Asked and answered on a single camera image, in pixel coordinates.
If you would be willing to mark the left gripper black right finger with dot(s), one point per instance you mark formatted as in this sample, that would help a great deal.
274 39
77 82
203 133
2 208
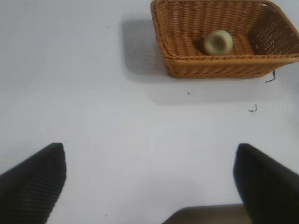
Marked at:
268 184

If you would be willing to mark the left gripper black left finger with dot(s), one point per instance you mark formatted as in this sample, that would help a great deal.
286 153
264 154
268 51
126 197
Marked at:
30 184

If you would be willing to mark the yellow-green apple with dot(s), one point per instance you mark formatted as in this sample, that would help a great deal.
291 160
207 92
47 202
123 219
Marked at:
218 43

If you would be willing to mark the brown woven wicker basket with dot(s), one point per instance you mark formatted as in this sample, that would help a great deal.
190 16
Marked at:
222 65

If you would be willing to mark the short black thread scrap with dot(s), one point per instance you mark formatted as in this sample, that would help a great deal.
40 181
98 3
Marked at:
253 110

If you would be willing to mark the long black thread scrap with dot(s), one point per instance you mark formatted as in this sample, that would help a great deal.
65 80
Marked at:
271 80

